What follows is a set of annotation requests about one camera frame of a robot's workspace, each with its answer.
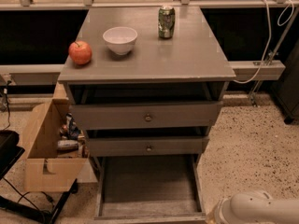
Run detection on grey bottom drawer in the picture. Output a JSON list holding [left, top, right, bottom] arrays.
[[94, 155, 206, 224]]

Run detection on grey drawer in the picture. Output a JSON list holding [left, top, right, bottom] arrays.
[[87, 127, 209, 157], [70, 102, 222, 130], [94, 155, 206, 224]]

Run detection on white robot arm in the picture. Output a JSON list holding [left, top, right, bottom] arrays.
[[206, 190, 299, 224]]

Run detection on grey wooden drawer cabinet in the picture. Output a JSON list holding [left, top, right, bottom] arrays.
[[57, 6, 237, 166]]

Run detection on grey middle drawer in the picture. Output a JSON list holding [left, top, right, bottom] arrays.
[[87, 127, 209, 157]]

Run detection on grey top drawer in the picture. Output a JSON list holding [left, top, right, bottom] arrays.
[[70, 102, 222, 130]]

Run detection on dark cabinet at right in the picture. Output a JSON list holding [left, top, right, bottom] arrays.
[[271, 40, 299, 124]]

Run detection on metal railing beam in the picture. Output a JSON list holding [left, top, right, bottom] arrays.
[[0, 60, 286, 86]]

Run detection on dark bottle in box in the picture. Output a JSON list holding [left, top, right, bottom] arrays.
[[59, 113, 81, 140]]

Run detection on silver can in box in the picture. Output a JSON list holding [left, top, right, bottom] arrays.
[[57, 140, 78, 150]]

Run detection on cardboard box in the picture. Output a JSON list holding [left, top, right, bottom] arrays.
[[21, 84, 95, 192]]

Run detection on white bowl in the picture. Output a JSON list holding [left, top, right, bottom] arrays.
[[103, 27, 138, 55]]

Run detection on green soda can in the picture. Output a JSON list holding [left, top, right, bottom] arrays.
[[158, 5, 176, 39]]

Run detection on red apple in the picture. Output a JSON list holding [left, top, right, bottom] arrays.
[[68, 40, 93, 65]]

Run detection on black stand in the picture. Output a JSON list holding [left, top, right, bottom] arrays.
[[0, 130, 78, 224]]

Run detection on black cable on floor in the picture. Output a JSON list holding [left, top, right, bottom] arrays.
[[2, 176, 56, 217]]

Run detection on white cable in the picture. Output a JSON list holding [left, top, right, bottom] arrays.
[[233, 0, 295, 85]]

